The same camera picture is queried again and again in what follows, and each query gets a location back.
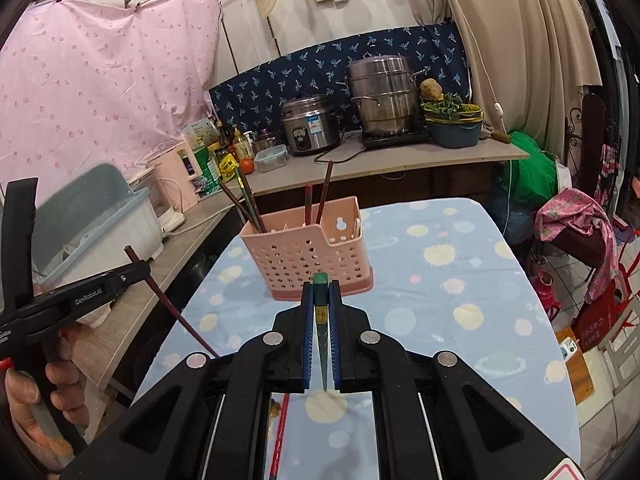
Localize clear food container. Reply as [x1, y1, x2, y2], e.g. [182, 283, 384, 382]
[254, 144, 288, 174]

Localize steel rice cooker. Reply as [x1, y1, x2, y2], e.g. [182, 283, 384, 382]
[281, 94, 341, 156]

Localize beige curtain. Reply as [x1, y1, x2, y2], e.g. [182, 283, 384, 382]
[410, 0, 601, 155]

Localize dark maroon chopstick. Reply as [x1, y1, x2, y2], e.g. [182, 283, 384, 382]
[314, 160, 334, 224]

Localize green chopstick gold band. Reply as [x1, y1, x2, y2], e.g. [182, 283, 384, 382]
[312, 272, 329, 390]
[234, 166, 265, 233]

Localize dark red twisted chopstick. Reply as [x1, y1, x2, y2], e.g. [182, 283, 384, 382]
[236, 167, 267, 233]

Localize stacked steel steamer pot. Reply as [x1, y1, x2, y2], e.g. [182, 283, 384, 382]
[347, 54, 427, 150]

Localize green plastic bag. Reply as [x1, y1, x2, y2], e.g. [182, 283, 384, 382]
[501, 131, 558, 209]

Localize bright red chopstick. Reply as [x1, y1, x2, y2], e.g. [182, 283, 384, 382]
[269, 393, 291, 480]

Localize wooden counter shelf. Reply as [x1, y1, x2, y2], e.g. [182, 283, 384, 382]
[74, 136, 528, 390]

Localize pink dotted cloth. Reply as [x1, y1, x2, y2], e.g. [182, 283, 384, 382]
[1, 0, 221, 202]

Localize red chopstick black band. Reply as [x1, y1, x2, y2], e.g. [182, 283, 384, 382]
[304, 183, 314, 226]

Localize red tomato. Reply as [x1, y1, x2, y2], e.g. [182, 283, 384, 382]
[240, 158, 255, 174]

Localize pink perforated utensil basket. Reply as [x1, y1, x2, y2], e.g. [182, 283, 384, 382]
[240, 196, 373, 300]

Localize blue basin with vegetables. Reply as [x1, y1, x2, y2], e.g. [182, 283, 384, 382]
[420, 78, 484, 148]

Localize pink small appliance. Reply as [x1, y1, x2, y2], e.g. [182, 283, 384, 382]
[146, 141, 202, 235]

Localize white dish rack blue lid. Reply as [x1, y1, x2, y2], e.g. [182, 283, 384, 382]
[29, 161, 165, 288]

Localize person's left hand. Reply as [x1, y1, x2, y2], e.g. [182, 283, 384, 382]
[3, 320, 91, 474]

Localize oil bottle yellow cap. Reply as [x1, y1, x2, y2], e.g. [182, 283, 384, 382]
[233, 127, 254, 162]

